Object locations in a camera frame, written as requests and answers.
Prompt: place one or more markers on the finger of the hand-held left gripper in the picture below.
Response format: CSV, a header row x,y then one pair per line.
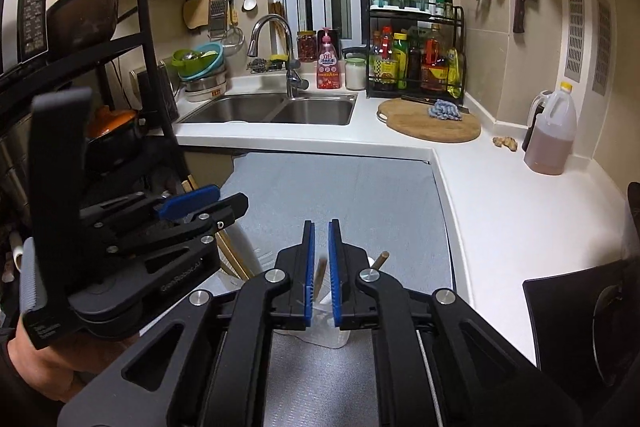
x,y
232,209
190,203

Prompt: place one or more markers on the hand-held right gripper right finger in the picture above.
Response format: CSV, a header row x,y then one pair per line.
x,y
336,277

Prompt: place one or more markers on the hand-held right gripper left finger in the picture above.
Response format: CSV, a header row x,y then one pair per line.
x,y
309,277

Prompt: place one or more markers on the clear plastic utensil container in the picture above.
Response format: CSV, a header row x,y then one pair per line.
x,y
321,312

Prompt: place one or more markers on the person's left forearm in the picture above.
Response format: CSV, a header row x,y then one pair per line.
x,y
25,402

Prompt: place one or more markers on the person's left hand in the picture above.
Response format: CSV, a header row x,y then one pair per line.
x,y
65,357

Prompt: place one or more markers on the black pot orange lid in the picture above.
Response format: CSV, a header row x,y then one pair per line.
x,y
112,119

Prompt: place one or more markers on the grey woven mat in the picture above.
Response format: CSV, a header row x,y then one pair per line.
x,y
350,187

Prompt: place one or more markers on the white dish red label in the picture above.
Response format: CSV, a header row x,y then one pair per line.
x,y
210,96

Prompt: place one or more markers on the steel basin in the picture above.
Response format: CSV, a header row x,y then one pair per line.
x,y
205,84

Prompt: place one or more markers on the double steel sink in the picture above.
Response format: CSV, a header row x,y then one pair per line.
x,y
315,112

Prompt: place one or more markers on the blue plastic basin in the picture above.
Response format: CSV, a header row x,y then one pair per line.
x,y
212,69

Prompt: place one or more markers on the green colander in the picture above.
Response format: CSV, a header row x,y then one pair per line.
x,y
185,64

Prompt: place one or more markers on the black shelf rack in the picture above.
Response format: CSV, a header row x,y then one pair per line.
x,y
155,57

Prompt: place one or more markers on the black microwave oven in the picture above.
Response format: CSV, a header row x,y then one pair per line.
x,y
30,17

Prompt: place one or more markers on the dark brown bowl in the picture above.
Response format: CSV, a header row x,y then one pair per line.
x,y
82,17

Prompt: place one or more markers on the sink sponge holder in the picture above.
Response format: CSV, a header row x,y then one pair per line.
x,y
265,64

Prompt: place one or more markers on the chrome kitchen faucet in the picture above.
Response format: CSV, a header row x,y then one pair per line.
x,y
291,57

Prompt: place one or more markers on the hanging mesh strainer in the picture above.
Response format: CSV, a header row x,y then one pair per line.
x,y
232,42

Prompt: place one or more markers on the red dish soap bottle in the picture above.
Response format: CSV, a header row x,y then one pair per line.
x,y
330,72

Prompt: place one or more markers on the round wooden cutting board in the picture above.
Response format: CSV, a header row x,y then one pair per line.
x,y
415,122

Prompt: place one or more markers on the chili jar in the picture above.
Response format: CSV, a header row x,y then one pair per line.
x,y
306,49

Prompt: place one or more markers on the white jar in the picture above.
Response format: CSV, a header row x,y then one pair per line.
x,y
356,74

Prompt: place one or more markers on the black spice rack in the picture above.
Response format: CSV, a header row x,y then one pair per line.
x,y
385,95

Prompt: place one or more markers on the hanging wooden board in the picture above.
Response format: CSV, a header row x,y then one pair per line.
x,y
195,14

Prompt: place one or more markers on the hanging metal grater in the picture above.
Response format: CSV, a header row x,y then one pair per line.
x,y
216,14

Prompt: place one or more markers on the blue dish cloth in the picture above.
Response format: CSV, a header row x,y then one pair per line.
x,y
445,109

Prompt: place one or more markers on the ginger root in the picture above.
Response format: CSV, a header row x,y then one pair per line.
x,y
505,143

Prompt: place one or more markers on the row of sauce bottles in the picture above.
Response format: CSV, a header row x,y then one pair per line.
x,y
432,67

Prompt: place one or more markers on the oil jug yellow cap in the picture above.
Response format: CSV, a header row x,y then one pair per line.
x,y
552,142

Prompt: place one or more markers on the wall vent grille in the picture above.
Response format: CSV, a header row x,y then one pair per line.
x,y
574,32
602,44

